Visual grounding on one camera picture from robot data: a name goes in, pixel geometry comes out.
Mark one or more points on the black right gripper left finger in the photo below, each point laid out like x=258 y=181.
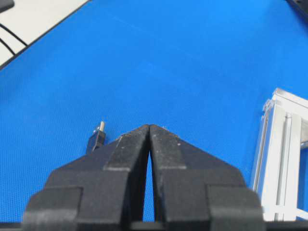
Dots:
x=101 y=191

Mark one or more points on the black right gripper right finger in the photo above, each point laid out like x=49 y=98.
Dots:
x=195 y=191

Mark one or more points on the blue table mat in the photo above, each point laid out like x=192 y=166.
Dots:
x=201 y=69

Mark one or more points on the silver aluminum extrusion frame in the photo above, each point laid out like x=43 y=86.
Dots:
x=275 y=176

